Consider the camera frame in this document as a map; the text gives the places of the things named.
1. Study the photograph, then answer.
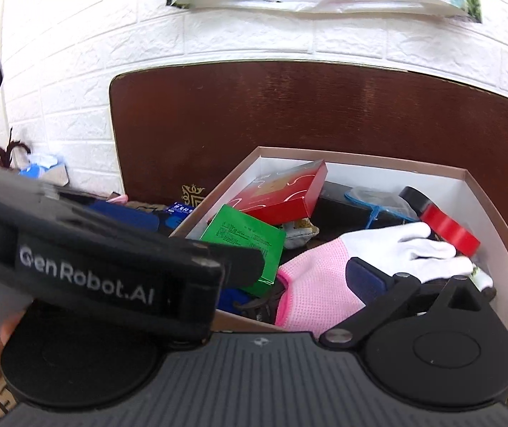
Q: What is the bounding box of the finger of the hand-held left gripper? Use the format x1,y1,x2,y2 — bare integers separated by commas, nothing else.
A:
57,189,162,233
183,239,265,288

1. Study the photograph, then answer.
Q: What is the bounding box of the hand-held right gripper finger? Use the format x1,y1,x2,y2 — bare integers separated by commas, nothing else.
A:
318,257,497,348

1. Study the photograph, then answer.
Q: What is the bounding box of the green paper box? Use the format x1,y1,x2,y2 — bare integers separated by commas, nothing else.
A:
200,205,287,298

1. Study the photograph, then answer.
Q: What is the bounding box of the pink and white glove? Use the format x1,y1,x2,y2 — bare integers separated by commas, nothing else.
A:
275,222,496,331

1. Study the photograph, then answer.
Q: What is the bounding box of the cardboard container box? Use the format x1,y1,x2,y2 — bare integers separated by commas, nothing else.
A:
169,146,508,359

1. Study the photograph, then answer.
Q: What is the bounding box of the small blue object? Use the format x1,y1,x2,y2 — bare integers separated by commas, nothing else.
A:
226,288,251,313

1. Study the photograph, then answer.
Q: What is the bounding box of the small blue printed box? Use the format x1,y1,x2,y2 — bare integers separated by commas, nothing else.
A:
164,201,193,228

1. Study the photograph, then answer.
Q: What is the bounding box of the snack packet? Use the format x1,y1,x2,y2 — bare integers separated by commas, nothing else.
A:
284,217,321,251

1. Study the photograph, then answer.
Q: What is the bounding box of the clear bag with blue edge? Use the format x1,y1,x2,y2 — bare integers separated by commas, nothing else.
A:
344,187,420,228

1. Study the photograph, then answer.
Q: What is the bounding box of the black flat object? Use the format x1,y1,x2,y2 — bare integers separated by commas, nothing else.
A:
314,181,415,234

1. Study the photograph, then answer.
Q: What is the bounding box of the red flat box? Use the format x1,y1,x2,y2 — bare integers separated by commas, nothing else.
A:
229,160,328,227

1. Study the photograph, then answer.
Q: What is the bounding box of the blue tissue pack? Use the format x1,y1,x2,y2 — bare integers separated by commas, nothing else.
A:
17,153,70,188

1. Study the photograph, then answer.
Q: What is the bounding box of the red tape roll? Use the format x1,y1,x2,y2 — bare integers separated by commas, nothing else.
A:
420,205,481,258

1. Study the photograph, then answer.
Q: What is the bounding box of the dark feather toy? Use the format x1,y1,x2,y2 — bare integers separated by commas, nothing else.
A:
0,128,33,170

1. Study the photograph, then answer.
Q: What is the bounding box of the brown wooden board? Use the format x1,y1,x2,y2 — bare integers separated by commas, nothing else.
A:
108,60,508,250

